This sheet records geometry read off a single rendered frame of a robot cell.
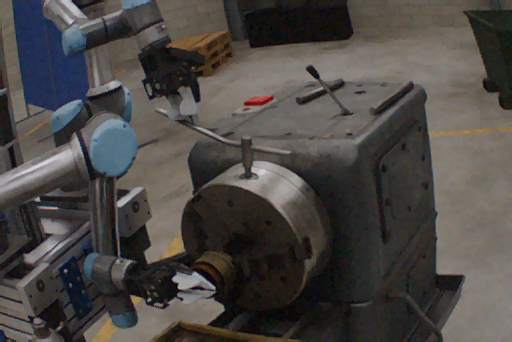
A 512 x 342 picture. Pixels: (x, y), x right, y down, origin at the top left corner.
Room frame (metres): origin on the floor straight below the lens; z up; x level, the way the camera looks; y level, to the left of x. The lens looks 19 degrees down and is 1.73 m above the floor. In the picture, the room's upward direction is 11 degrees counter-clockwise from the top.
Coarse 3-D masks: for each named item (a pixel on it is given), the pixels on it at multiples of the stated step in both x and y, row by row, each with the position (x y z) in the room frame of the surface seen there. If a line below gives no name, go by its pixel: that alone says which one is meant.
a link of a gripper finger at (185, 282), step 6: (180, 276) 1.31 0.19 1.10; (186, 276) 1.30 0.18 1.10; (192, 276) 1.29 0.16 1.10; (198, 276) 1.29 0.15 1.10; (180, 282) 1.28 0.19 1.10; (186, 282) 1.28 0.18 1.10; (192, 282) 1.28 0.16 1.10; (198, 282) 1.28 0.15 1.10; (204, 282) 1.28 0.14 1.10; (180, 288) 1.26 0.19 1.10; (186, 288) 1.26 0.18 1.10; (210, 288) 1.27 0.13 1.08
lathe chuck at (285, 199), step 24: (240, 168) 1.50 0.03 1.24; (216, 192) 1.44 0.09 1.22; (240, 192) 1.41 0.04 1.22; (264, 192) 1.39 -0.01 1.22; (288, 192) 1.41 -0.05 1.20; (240, 216) 1.42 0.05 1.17; (264, 216) 1.38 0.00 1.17; (288, 216) 1.36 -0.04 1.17; (312, 216) 1.40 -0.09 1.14; (192, 240) 1.50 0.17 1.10; (240, 240) 1.51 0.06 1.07; (264, 240) 1.39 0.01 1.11; (288, 240) 1.35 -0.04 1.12; (312, 240) 1.37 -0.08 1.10; (312, 264) 1.36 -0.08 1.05; (240, 288) 1.44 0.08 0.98; (264, 288) 1.40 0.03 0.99; (288, 288) 1.37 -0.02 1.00
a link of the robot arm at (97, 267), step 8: (88, 256) 1.46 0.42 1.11; (96, 256) 1.44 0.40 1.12; (104, 256) 1.44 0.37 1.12; (112, 256) 1.44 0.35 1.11; (88, 264) 1.43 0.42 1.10; (96, 264) 1.42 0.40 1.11; (104, 264) 1.41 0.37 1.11; (112, 264) 1.40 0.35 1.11; (88, 272) 1.43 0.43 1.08; (96, 272) 1.41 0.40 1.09; (104, 272) 1.39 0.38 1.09; (96, 280) 1.42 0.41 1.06; (104, 280) 1.40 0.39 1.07; (104, 288) 1.41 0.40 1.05; (112, 288) 1.40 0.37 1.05
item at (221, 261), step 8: (200, 256) 1.37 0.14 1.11; (208, 256) 1.34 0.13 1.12; (216, 256) 1.34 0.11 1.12; (224, 256) 1.35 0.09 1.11; (200, 264) 1.32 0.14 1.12; (208, 264) 1.32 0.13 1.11; (216, 264) 1.32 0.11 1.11; (224, 264) 1.33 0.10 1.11; (200, 272) 1.30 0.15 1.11; (208, 272) 1.30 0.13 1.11; (216, 272) 1.31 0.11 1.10; (224, 272) 1.31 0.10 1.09; (232, 272) 1.33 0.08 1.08; (208, 280) 1.29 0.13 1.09; (216, 280) 1.29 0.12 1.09; (224, 280) 1.31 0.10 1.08; (232, 280) 1.33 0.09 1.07; (216, 288) 1.29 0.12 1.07; (224, 288) 1.31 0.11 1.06
